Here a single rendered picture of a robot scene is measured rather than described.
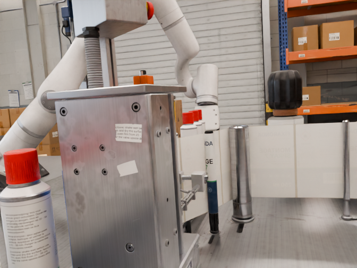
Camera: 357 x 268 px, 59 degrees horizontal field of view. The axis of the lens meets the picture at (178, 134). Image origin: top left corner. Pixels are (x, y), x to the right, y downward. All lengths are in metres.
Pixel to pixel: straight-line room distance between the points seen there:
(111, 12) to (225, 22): 4.58
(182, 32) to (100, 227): 0.93
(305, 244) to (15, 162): 0.44
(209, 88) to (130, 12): 0.61
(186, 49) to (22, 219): 0.94
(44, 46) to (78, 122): 6.19
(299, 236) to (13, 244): 0.44
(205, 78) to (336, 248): 0.83
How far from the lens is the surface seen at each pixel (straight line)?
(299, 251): 0.56
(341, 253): 0.57
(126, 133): 0.30
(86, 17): 0.75
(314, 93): 4.50
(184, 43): 1.19
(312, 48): 4.56
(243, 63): 5.09
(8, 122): 4.80
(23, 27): 6.82
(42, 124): 1.30
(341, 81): 5.34
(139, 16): 0.70
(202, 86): 1.23
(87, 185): 0.33
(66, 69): 1.21
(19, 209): 0.37
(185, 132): 0.93
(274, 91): 0.80
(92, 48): 0.69
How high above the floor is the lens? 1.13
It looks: 6 degrees down
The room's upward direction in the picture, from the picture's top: 4 degrees counter-clockwise
